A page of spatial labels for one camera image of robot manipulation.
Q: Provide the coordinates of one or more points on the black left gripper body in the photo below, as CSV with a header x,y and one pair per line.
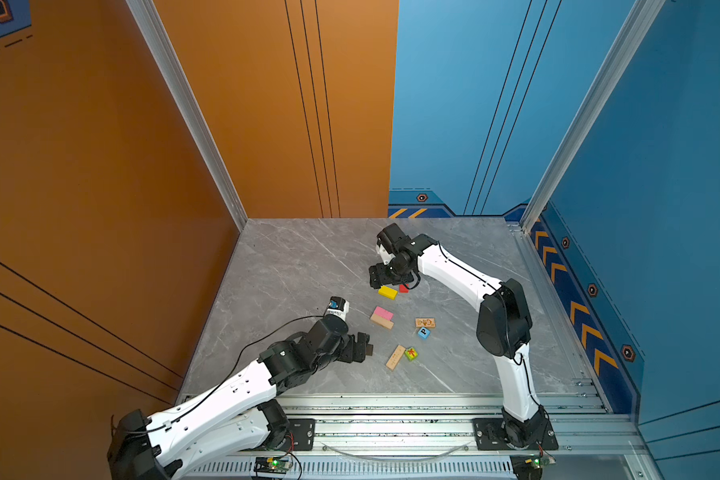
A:
x,y
346,351

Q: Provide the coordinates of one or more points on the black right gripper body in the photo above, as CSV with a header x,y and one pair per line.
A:
x,y
391,273

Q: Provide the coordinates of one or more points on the yellow wood block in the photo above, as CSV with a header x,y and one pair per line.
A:
x,y
388,292

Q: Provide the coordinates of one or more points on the pink wood block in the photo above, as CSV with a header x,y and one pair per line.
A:
x,y
383,313

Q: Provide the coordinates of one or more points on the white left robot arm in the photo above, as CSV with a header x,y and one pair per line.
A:
x,y
240,413

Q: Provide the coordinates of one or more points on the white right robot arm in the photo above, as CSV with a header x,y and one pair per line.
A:
x,y
503,325

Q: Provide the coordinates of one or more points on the plain long wood block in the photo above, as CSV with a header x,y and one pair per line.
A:
x,y
381,321

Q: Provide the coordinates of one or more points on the engraved long wood block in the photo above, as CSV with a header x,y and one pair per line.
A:
x,y
395,357

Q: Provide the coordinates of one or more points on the monkey picture wood block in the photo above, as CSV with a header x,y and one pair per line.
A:
x,y
425,323

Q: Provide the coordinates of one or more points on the green cube red figure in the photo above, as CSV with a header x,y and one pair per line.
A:
x,y
411,353

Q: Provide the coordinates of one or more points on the left green circuit board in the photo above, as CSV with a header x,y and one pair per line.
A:
x,y
272,467

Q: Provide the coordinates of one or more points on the green circuit board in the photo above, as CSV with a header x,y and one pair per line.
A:
x,y
531,468
272,467

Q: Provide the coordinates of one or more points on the right green circuit board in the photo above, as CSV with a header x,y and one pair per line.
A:
x,y
531,468

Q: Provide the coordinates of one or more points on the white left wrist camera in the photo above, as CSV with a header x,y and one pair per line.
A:
x,y
338,307

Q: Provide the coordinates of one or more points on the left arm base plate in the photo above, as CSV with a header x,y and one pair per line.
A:
x,y
298,435

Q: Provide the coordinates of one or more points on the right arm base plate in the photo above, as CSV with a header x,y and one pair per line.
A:
x,y
507,433

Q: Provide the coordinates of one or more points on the aluminium front rail frame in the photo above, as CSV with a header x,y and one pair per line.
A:
x,y
430,436

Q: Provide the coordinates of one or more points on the aluminium right corner post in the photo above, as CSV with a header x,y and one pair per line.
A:
x,y
628,40

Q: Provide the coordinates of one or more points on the aluminium corner post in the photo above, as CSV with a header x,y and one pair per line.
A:
x,y
628,40
153,31

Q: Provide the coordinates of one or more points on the aluminium left corner post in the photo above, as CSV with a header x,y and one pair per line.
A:
x,y
153,31

